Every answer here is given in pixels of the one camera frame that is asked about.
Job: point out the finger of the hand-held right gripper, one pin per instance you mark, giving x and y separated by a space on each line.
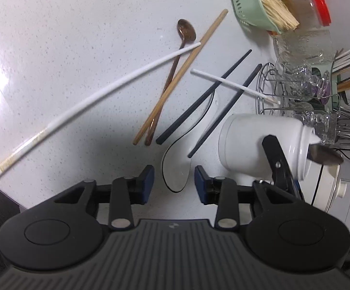
276 157

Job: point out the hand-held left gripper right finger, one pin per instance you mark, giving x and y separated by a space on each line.
199 184

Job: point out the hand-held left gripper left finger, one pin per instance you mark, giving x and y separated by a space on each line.
147 184

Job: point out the white black-rimmed ceramic spoon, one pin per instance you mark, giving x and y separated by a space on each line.
175 172

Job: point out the white ceramic jar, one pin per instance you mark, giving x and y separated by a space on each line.
241 145

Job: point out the large steel spoon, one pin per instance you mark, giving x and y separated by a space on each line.
326 156

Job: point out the black chopstick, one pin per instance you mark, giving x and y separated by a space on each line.
212 127
193 108

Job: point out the white chopstick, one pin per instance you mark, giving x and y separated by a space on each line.
72 112
202 74

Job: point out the wooden chopstick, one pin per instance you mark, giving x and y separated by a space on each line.
215 26

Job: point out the textured glass pitcher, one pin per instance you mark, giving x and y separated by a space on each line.
326 127

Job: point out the white electric cooker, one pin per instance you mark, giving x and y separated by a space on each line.
329 193

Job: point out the glass pot lid white knob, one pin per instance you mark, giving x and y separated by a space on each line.
341 191

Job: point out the purple lidded glass jar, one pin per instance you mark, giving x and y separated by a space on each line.
322 90

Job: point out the clear glass cup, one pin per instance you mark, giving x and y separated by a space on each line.
295 75

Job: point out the wide textured glass tumbler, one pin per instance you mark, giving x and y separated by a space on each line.
301 45

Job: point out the pile of pale dried noodles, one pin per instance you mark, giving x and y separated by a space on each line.
276 9

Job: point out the clear jar with red lid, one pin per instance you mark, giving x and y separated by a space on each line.
304 9

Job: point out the mint green plastic basket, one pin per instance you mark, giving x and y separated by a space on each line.
244 3

